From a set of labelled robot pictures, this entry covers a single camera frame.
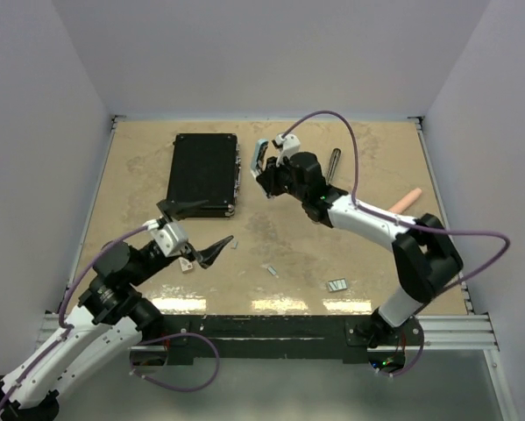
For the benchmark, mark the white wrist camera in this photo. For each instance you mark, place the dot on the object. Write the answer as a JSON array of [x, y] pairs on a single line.
[[286, 145], [170, 237]]

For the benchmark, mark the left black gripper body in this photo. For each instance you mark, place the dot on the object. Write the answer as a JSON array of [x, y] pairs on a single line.
[[188, 253]]

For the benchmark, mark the black briefcase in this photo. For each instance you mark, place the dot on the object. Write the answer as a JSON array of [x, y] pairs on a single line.
[[205, 168]]

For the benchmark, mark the small staple box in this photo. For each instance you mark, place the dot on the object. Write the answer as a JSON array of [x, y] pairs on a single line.
[[186, 265]]

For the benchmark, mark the pink silicone cone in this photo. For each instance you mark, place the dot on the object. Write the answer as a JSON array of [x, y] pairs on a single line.
[[405, 202]]

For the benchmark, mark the silver black stapler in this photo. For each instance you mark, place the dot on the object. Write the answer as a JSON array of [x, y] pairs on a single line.
[[333, 163]]

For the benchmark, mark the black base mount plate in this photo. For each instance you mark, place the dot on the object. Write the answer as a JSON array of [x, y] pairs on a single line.
[[338, 337]]

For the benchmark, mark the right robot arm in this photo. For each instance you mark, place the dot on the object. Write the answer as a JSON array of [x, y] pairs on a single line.
[[424, 255]]

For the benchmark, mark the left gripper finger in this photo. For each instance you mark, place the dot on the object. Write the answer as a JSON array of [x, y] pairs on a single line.
[[176, 211], [206, 257]]

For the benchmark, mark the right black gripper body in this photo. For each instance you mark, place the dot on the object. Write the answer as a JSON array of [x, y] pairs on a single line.
[[283, 177]]

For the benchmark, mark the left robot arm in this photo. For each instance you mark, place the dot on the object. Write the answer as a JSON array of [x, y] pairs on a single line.
[[103, 314]]

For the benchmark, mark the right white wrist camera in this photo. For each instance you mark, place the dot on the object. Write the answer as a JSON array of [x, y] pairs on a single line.
[[286, 145]]

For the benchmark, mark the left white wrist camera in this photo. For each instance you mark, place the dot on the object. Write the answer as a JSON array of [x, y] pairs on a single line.
[[170, 237]]

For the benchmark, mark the staple strips pack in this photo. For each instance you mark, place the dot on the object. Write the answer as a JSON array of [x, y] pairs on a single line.
[[337, 285]]

